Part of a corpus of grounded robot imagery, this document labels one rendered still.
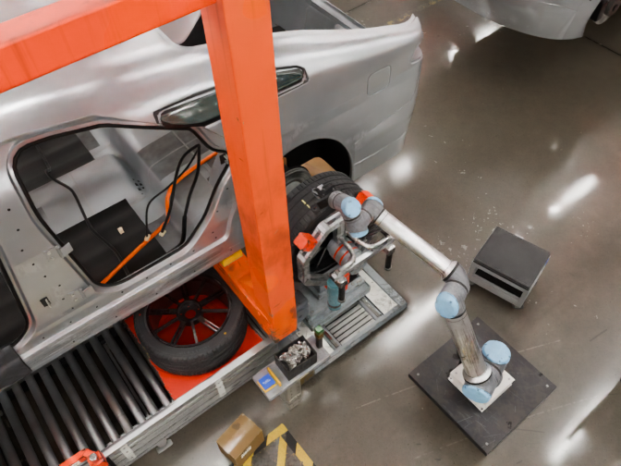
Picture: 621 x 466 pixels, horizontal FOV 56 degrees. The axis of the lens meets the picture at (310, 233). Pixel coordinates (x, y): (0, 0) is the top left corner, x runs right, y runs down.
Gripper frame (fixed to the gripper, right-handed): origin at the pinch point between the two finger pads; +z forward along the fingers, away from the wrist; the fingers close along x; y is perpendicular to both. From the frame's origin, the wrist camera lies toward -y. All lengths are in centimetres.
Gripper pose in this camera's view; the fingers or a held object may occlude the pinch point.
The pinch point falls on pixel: (312, 191)
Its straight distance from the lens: 306.2
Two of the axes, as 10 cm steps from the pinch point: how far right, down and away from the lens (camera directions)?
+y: 7.6, -6.1, 2.1
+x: -4.5, -7.3, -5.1
